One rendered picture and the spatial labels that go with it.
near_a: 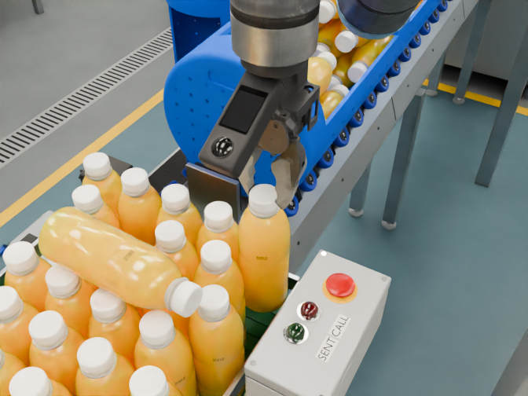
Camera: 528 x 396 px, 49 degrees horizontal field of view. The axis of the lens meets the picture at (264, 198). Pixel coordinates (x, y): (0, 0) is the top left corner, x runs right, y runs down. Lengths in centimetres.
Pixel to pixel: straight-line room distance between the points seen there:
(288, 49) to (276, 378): 35
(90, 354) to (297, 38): 41
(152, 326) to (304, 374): 18
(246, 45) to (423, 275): 173
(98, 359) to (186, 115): 48
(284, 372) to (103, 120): 239
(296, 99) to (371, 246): 165
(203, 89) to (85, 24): 290
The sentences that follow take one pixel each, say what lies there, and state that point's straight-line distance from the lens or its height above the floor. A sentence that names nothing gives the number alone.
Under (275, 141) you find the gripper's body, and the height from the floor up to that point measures 128.
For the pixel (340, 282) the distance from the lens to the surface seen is 73.
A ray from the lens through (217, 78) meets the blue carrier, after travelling 94.
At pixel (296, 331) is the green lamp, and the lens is 69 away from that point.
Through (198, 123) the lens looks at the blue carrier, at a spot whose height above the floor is 109.
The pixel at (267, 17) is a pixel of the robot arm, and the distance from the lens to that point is 57.
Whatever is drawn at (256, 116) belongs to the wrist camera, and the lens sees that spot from 62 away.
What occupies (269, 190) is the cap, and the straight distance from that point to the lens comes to 75.
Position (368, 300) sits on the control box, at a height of 110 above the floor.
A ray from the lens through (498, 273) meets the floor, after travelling 233.
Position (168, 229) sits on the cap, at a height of 111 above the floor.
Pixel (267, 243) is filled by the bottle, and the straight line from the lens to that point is 76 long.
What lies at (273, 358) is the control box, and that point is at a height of 110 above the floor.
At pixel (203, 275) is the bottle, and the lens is 78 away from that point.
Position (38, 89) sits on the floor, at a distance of 329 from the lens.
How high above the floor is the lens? 168
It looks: 44 degrees down
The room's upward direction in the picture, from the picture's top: straight up
